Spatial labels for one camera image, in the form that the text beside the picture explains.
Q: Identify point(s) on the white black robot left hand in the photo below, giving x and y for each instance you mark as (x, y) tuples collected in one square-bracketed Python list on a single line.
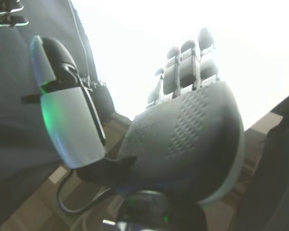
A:
[(187, 144)]

